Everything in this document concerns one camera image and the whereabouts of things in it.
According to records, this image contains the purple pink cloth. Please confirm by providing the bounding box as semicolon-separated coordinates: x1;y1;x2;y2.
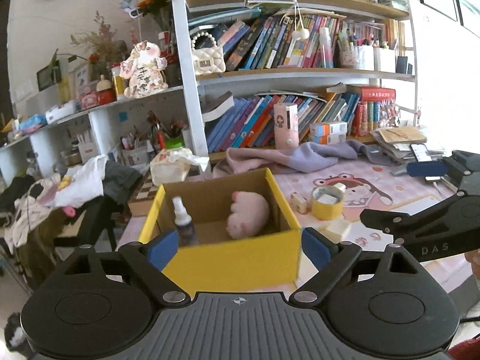
212;140;392;178

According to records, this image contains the yellow tape roll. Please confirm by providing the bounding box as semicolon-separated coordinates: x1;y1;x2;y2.
311;185;344;221

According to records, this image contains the pink tall box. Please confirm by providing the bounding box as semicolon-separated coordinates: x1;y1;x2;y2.
273;102;299;150

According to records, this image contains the white bookshelf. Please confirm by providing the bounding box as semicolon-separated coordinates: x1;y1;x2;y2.
1;0;417;184

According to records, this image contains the pile of clothes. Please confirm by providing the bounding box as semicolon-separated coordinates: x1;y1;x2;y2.
1;155;143;290

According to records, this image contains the orange white small box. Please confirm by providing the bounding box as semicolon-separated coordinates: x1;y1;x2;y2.
308;121;347;145

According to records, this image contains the spray bottle with white cap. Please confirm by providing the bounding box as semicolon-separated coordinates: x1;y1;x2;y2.
172;197;199;246

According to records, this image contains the yellow cardboard box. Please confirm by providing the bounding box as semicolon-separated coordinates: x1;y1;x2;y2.
138;168;301;295

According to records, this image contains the white eraser block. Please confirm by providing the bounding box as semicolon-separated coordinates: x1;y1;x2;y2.
333;183;347;194

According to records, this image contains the pink plush paw toy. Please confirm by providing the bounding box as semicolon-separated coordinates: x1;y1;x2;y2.
226;191;270;240

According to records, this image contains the pink cartoon desk mat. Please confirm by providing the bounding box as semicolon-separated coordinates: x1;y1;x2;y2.
115;157;466;293

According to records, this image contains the white quilted handbag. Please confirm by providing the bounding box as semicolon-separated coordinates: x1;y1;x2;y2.
191;31;226;76

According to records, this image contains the red boxed book set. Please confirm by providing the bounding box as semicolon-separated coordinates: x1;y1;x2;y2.
347;85;398;137

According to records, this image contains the pink cat figurine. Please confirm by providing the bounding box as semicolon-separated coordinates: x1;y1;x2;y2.
120;41;168;98

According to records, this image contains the small white pink toy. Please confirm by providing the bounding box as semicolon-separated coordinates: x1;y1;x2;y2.
289;192;308;215

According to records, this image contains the tissue pack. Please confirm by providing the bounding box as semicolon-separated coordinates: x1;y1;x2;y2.
150;148;209;186

